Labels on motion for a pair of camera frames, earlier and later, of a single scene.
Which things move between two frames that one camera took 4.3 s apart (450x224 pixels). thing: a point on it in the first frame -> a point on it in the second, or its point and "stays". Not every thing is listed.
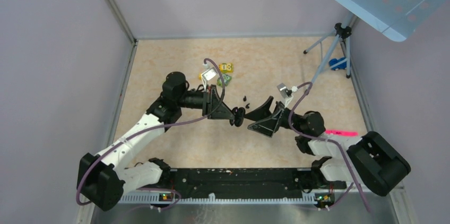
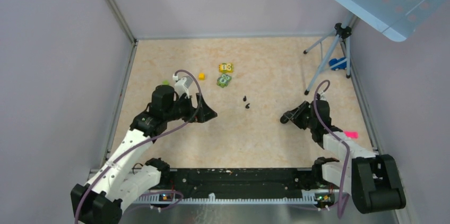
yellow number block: [226, 67] stays
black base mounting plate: [242, 183] stays
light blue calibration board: [397, 2] stays
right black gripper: [268, 126] -> [294, 115]
